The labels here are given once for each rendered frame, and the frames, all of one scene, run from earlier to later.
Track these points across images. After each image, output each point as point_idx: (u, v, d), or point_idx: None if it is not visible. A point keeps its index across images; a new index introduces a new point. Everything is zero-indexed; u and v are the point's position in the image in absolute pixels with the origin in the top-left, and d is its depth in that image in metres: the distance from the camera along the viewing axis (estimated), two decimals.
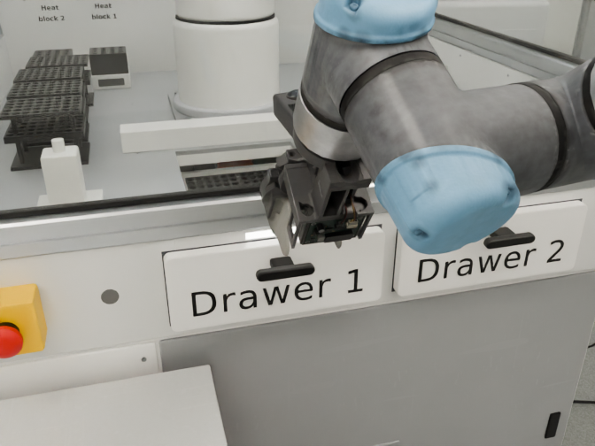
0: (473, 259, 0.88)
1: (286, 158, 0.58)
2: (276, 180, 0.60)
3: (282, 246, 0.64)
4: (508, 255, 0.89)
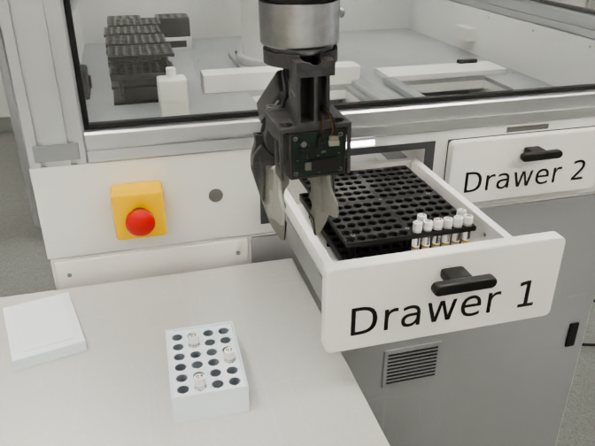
0: (509, 174, 1.05)
1: (266, 112, 0.63)
2: (262, 142, 0.64)
3: (279, 215, 0.64)
4: (538, 172, 1.06)
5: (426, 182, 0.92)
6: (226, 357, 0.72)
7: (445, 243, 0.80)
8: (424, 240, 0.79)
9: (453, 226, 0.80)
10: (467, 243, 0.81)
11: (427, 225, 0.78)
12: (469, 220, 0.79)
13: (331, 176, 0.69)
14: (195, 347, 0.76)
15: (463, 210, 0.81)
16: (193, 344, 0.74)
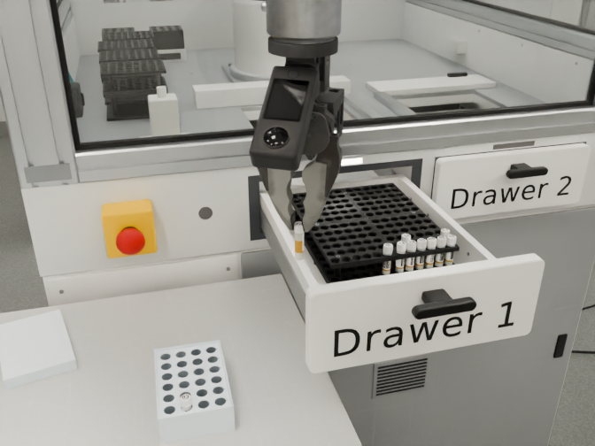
0: (496, 190, 1.07)
1: (326, 111, 0.63)
2: (332, 141, 0.65)
3: None
4: (525, 188, 1.08)
5: (412, 201, 0.94)
6: None
7: (429, 264, 0.82)
8: (408, 260, 0.81)
9: (436, 246, 0.81)
10: (450, 263, 0.83)
11: (411, 246, 0.80)
12: (452, 241, 0.81)
13: (265, 182, 0.68)
14: (182, 366, 0.77)
15: (447, 230, 0.83)
16: (382, 251, 0.80)
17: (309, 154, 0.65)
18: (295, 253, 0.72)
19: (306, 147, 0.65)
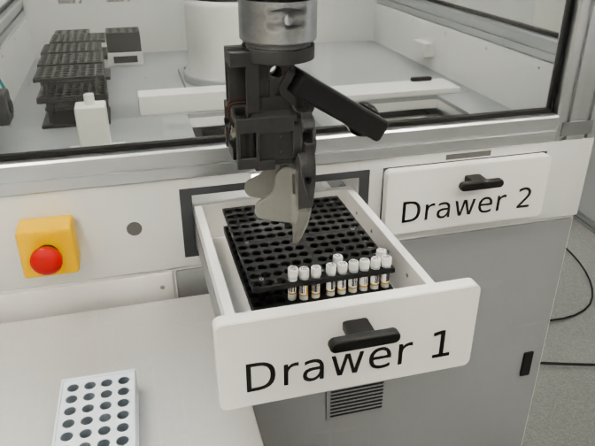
0: (450, 203, 1.00)
1: None
2: None
3: (253, 187, 0.70)
4: (482, 200, 1.02)
5: (353, 216, 0.88)
6: (300, 271, 0.73)
7: (363, 286, 0.76)
8: (339, 283, 0.75)
9: (371, 267, 0.75)
10: (386, 285, 0.76)
11: (341, 268, 0.73)
12: (387, 262, 0.75)
13: (312, 197, 0.64)
14: (91, 398, 0.71)
15: (382, 249, 0.77)
16: (311, 273, 0.73)
17: None
18: (306, 297, 0.74)
19: None
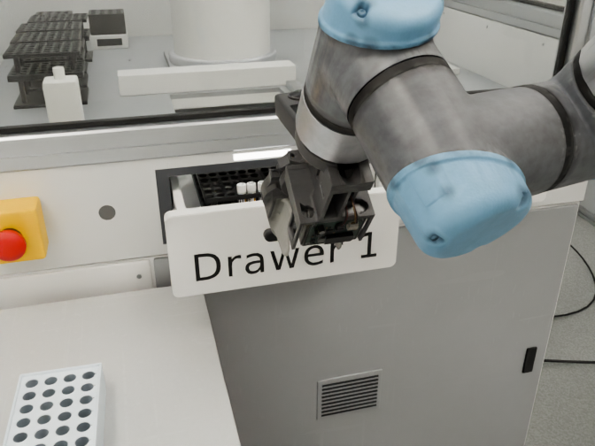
0: None
1: (288, 159, 0.58)
2: (277, 181, 0.60)
3: (282, 246, 0.64)
4: None
5: None
6: (248, 186, 0.83)
7: None
8: None
9: None
10: None
11: None
12: None
13: None
14: (52, 395, 0.65)
15: None
16: (258, 188, 0.83)
17: None
18: None
19: None
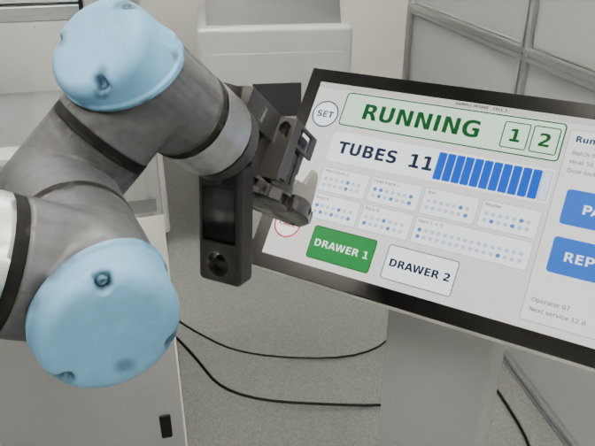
0: None
1: (271, 190, 0.57)
2: (291, 199, 0.60)
3: (314, 180, 0.67)
4: None
5: None
6: None
7: None
8: None
9: None
10: None
11: None
12: None
13: (253, 209, 0.67)
14: None
15: None
16: None
17: (274, 211, 0.61)
18: None
19: (268, 208, 0.61)
